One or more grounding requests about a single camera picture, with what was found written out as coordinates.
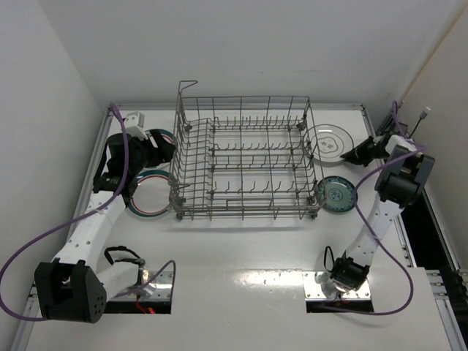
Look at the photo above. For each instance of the far green red rimmed plate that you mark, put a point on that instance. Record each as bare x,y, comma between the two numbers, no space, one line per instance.
168,136

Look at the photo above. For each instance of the white plate with grey pattern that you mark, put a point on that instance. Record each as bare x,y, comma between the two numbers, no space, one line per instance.
328,143

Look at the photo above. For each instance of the near green red rimmed plate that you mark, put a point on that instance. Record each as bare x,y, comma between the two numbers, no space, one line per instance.
151,197

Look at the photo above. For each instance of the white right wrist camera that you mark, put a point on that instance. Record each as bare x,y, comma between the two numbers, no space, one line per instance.
397,140

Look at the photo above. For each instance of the grey wire dish rack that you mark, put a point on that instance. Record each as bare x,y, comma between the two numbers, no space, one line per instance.
244,156

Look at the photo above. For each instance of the green red rimmed plate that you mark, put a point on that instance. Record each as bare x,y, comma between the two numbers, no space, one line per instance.
151,197
168,136

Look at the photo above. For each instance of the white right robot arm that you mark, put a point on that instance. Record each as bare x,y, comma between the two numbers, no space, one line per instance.
400,183

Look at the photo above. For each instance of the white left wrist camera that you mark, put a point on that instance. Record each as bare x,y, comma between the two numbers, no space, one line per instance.
134,125

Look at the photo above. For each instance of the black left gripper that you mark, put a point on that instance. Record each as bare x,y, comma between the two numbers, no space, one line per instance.
152,152

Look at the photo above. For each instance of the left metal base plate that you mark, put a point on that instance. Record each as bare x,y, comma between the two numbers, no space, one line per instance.
158,290

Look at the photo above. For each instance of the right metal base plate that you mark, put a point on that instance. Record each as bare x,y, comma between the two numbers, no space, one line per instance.
318,287

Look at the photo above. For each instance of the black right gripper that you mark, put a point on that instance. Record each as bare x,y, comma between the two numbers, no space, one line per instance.
371,149

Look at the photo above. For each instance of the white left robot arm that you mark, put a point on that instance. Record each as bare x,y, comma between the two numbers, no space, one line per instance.
84,275

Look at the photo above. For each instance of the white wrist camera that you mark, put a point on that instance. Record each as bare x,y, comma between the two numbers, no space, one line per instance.
134,125
397,140

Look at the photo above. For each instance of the teal blue patterned plate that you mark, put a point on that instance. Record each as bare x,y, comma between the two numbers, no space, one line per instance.
337,194

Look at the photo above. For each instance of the metal base plate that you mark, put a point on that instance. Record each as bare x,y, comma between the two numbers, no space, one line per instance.
158,290
318,287

